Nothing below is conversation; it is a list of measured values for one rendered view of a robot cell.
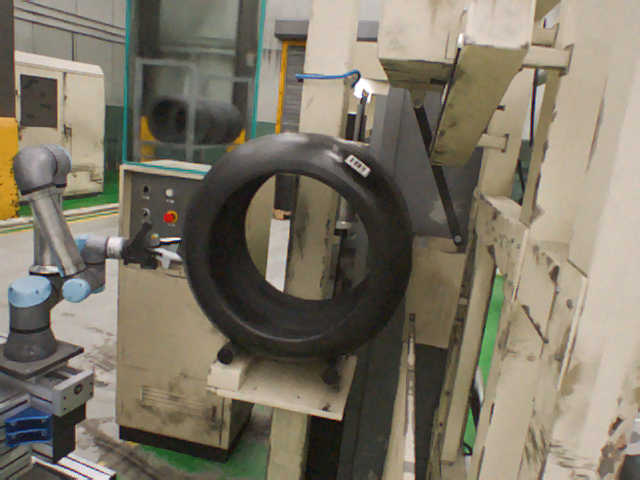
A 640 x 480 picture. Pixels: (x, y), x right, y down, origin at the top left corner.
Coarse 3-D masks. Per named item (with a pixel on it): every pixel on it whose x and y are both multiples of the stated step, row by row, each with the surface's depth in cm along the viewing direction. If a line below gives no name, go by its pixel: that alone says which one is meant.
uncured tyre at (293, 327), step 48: (288, 144) 121; (336, 144) 122; (240, 192) 153; (384, 192) 120; (192, 240) 129; (240, 240) 157; (384, 240) 119; (192, 288) 133; (240, 288) 157; (384, 288) 122; (240, 336) 131; (288, 336) 131; (336, 336) 126
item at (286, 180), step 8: (280, 176) 777; (288, 176) 774; (280, 184) 779; (288, 184) 777; (280, 192) 781; (288, 192) 780; (280, 200) 783; (288, 200) 784; (280, 208) 786; (288, 208) 787; (280, 216) 785; (288, 216) 813
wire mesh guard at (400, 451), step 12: (408, 324) 144; (408, 336) 135; (408, 348) 127; (408, 360) 121; (408, 372) 115; (396, 384) 167; (408, 384) 109; (396, 396) 168; (408, 396) 104; (396, 408) 154; (408, 408) 100; (396, 420) 145; (408, 420) 96; (396, 432) 133; (408, 432) 92; (396, 444) 127; (408, 444) 88; (396, 456) 118; (408, 456) 85; (384, 468) 174; (396, 468) 111; (408, 468) 82
